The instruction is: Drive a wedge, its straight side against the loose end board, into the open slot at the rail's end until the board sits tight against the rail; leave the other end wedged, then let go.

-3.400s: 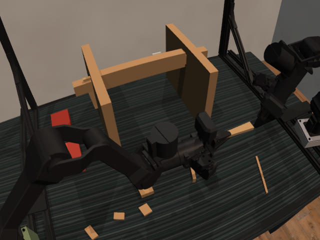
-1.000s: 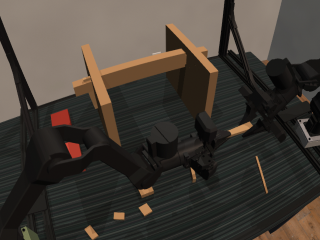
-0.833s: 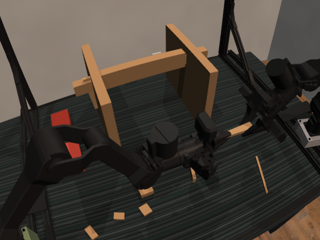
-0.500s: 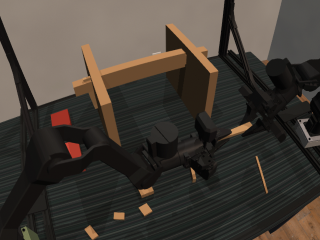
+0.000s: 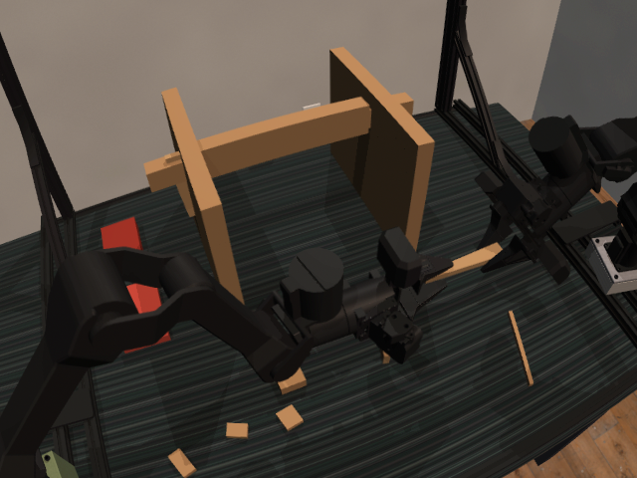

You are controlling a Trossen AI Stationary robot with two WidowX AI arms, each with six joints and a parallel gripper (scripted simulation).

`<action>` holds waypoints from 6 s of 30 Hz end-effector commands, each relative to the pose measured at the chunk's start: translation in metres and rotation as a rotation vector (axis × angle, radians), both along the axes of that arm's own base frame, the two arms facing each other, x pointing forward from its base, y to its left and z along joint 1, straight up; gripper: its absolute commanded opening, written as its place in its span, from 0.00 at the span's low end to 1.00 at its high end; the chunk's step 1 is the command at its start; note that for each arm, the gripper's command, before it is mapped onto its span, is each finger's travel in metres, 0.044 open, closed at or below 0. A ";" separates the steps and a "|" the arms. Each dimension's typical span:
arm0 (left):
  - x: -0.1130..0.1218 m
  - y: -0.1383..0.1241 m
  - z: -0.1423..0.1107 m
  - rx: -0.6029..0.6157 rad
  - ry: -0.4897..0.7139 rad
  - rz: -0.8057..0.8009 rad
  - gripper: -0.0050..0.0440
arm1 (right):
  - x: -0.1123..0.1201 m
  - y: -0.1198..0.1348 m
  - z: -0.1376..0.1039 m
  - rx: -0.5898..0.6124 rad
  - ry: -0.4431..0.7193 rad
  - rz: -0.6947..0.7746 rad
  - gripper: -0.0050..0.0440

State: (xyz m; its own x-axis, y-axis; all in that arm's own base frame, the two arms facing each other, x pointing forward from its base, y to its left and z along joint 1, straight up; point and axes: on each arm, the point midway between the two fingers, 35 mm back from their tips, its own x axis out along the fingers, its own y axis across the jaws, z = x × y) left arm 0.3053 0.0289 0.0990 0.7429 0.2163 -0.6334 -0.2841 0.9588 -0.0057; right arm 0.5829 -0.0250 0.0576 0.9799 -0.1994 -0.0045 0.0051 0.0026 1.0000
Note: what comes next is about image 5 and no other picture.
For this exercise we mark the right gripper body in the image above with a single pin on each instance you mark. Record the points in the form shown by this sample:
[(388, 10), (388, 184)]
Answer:
[(402, 266)]

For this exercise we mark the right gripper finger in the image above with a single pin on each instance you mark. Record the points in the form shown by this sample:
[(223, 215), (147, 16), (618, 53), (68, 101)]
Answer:
[(431, 267), (412, 303)]

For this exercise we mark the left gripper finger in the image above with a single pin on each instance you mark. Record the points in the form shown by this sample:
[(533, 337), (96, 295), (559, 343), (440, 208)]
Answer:
[(497, 231), (505, 257)]

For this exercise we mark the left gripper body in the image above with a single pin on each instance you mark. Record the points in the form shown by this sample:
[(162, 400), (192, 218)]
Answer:
[(549, 255)]

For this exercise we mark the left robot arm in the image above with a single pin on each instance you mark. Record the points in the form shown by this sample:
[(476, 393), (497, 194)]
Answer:
[(562, 152)]

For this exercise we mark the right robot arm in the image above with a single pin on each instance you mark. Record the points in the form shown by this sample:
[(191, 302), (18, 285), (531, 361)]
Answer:
[(91, 313)]

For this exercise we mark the wooden rail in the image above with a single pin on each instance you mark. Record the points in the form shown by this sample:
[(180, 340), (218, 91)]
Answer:
[(269, 139)]

